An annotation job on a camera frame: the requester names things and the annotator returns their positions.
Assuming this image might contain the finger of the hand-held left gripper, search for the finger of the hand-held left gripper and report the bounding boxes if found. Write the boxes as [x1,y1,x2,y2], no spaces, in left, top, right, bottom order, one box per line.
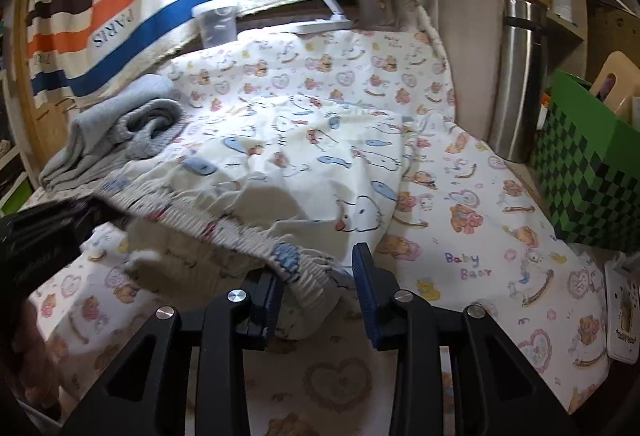
[75,197,126,229]

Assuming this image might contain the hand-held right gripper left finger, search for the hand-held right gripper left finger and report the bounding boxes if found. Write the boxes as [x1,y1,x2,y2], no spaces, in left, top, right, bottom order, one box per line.
[60,272,283,436]

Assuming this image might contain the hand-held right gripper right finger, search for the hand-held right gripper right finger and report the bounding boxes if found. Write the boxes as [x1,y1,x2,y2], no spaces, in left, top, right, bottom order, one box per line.
[351,242,581,436]

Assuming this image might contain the cream cat print pants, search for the cream cat print pants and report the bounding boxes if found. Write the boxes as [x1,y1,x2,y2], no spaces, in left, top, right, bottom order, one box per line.
[97,96,416,342]

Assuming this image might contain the grey folded pants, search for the grey folded pants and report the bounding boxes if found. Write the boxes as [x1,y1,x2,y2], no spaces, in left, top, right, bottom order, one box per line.
[37,73,188,192]

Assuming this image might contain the person's left hand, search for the person's left hand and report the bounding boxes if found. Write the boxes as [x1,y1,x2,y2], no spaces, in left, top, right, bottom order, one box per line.
[0,303,66,422]

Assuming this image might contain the bear print bed sheet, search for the bear print bed sheet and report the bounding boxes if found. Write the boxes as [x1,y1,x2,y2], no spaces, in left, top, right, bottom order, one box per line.
[25,28,613,436]

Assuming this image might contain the clear plastic jar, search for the clear plastic jar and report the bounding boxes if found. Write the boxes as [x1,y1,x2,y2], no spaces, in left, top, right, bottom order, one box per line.
[192,0,241,49]

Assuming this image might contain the green checkered box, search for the green checkered box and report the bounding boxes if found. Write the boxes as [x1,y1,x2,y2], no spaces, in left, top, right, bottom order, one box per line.
[530,68,640,252]

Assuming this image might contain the white printed card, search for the white printed card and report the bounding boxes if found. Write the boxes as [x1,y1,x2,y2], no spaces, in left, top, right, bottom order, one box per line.
[602,256,640,362]

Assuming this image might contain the stainless steel flask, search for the stainless steel flask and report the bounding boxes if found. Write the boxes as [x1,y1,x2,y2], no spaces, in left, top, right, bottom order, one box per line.
[487,0,548,164]

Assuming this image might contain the light wooden side panel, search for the light wooden side panel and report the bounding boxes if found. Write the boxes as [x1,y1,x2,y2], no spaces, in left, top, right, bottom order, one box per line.
[400,0,506,127]

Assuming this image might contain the light wooden slotted board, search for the light wooden slotted board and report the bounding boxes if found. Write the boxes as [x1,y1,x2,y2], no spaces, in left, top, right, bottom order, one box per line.
[590,51,640,122]

